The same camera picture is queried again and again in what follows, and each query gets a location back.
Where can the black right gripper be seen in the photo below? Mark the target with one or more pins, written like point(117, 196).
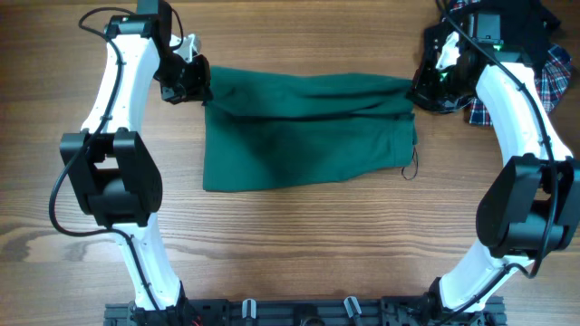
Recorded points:
point(418, 91)

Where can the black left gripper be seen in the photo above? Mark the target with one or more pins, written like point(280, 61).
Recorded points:
point(200, 88)

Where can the green cloth drawstring bag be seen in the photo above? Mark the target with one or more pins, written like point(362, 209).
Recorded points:
point(268, 130)

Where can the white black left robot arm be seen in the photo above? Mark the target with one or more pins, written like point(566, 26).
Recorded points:
point(110, 184)

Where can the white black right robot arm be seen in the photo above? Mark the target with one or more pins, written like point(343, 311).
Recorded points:
point(531, 209)

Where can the dark navy garment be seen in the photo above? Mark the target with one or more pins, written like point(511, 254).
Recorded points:
point(475, 34)

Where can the red blue plaid shirt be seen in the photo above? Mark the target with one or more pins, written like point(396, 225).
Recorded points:
point(550, 81)

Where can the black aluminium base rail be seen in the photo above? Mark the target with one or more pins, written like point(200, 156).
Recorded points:
point(379, 312)

